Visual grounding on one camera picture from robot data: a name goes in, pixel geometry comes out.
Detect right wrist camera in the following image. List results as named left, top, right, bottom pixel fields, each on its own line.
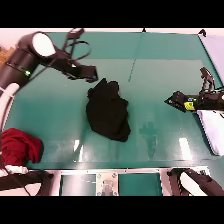
left=199, top=66, right=215, bottom=93

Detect black cable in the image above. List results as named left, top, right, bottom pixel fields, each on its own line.
left=42, top=39, right=93, bottom=73

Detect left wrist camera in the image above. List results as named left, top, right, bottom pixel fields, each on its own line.
left=65, top=28, right=86, bottom=52

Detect black garment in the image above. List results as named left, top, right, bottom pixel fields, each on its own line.
left=85, top=77, right=132, bottom=143

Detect red garment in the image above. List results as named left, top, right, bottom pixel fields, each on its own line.
left=0, top=127, right=45, bottom=168

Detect white garment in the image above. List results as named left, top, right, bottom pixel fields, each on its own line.
left=195, top=33, right=224, bottom=158

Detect silver frame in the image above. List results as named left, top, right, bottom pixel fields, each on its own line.
left=25, top=165, right=224, bottom=197

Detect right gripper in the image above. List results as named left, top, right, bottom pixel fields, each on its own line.
left=164, top=90, right=202, bottom=114

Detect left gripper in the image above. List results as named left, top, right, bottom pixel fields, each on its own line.
left=65, top=61, right=99, bottom=84

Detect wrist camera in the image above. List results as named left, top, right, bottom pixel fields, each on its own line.
left=199, top=66, right=215, bottom=93
left=65, top=28, right=86, bottom=52

